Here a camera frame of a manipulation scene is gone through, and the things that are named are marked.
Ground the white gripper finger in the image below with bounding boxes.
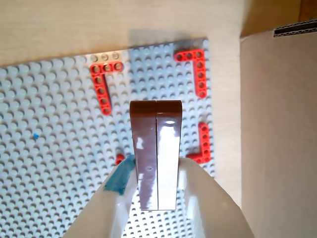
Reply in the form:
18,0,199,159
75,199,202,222
64,154,137,238
176,157,256,238

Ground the brown lego beam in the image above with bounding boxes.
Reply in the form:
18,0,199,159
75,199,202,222
130,100,183,211

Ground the cardboard box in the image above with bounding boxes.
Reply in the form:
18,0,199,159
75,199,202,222
239,17,317,238

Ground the gray lego baseplate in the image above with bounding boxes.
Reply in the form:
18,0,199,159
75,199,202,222
0,37,216,238

